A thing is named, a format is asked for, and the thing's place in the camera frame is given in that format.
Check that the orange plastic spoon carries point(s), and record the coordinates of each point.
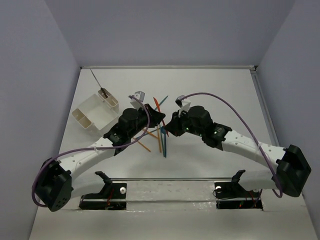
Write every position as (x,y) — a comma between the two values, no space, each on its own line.
(151,134)

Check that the blue plastic spoon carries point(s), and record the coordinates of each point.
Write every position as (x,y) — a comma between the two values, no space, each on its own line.
(165,142)

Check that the orange plastic knife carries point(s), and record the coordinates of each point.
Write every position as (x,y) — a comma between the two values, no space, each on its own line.
(159,110)

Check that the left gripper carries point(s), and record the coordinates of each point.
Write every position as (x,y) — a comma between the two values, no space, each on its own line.
(150,115)

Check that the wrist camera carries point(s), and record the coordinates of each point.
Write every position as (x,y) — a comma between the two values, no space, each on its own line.
(137,98)
(184,103)

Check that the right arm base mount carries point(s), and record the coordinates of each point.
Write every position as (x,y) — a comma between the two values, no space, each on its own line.
(230,195)

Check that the orange chopstick left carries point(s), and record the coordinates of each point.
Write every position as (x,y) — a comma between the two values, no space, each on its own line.
(141,144)

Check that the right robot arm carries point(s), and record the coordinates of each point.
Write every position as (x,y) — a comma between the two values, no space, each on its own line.
(287,169)

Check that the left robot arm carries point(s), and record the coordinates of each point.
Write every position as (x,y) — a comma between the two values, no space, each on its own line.
(54,181)

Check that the orange chopstick middle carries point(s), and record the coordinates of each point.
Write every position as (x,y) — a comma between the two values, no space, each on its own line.
(159,139)

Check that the orange chopstick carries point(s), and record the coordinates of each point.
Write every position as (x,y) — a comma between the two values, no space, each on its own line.
(141,144)
(159,139)

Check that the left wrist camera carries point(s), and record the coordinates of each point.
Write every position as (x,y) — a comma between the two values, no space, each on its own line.
(137,98)

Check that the white utensil caddy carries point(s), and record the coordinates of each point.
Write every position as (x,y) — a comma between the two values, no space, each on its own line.
(98,113)

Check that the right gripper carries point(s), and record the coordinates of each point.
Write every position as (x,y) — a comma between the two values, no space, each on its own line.
(173,126)

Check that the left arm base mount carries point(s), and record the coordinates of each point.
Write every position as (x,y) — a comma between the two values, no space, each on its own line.
(111,197)

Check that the teal chopstick crossing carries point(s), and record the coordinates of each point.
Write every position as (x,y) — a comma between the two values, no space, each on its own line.
(144,135)

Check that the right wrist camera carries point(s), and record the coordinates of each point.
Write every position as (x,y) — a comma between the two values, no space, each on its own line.
(184,103)

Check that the teal fork upper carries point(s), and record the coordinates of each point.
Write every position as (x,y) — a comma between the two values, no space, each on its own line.
(161,102)

